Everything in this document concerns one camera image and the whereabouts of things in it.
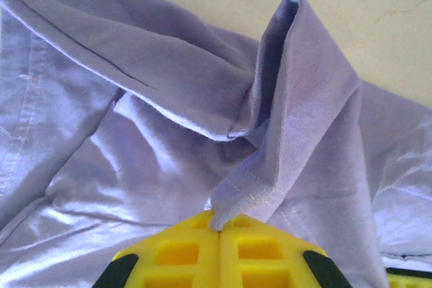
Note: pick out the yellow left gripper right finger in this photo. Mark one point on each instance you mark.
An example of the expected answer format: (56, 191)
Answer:
(263, 257)

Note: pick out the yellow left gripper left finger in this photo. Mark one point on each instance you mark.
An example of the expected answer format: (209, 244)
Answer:
(179, 257)

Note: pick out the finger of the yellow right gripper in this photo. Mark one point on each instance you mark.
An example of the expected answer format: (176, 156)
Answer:
(411, 279)

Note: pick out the purple t-shirt with white print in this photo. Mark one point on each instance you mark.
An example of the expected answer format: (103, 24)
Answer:
(135, 116)

